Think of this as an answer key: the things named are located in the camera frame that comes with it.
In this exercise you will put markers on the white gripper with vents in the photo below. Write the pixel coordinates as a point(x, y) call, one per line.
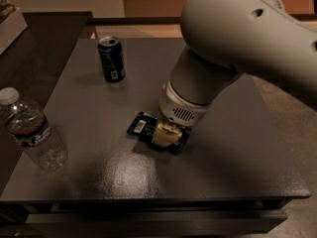
point(179, 111)

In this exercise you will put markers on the dark blue rxbar wrapper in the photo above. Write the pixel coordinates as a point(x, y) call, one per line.
point(144, 125)

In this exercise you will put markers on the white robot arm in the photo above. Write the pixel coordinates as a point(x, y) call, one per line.
point(225, 39)

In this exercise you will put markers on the clear plastic water bottle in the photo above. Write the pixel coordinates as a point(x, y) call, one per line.
point(25, 120)

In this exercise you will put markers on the dark blue soda can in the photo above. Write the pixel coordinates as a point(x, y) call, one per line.
point(110, 52)

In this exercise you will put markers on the dark table drawer front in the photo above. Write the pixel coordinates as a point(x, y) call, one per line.
point(156, 223)

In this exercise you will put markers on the white box on cabinet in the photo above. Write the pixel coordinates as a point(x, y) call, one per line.
point(11, 28)

